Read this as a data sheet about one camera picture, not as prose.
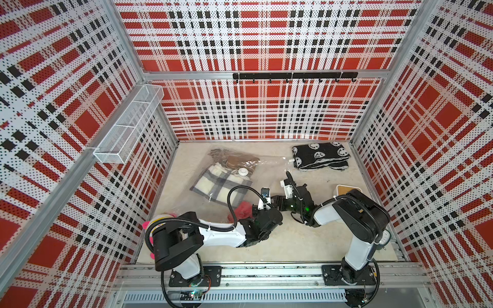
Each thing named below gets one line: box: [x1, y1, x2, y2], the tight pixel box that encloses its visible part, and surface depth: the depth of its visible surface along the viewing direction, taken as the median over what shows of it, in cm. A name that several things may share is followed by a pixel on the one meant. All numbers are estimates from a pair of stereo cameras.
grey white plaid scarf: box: [189, 162, 253, 207], surface depth 97 cm
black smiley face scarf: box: [291, 141, 351, 172], surface depth 107 cm
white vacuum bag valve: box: [238, 167, 250, 177], surface depth 100 cm
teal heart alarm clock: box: [374, 229, 392, 250], surface depth 80 cm
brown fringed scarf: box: [207, 148, 260, 177], surface depth 105 cm
